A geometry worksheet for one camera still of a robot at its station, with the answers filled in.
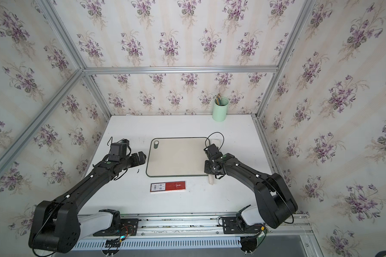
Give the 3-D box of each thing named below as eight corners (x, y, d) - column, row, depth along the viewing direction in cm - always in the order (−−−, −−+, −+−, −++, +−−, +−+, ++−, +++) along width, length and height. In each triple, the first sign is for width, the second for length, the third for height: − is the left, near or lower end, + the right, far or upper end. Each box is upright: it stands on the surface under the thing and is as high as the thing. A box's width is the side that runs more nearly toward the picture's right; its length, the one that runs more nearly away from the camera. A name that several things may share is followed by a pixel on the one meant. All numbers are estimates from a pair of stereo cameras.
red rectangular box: (150, 192, 86) (150, 190, 84) (151, 184, 89) (150, 183, 87) (186, 189, 87) (185, 187, 85) (185, 181, 90) (185, 180, 88)
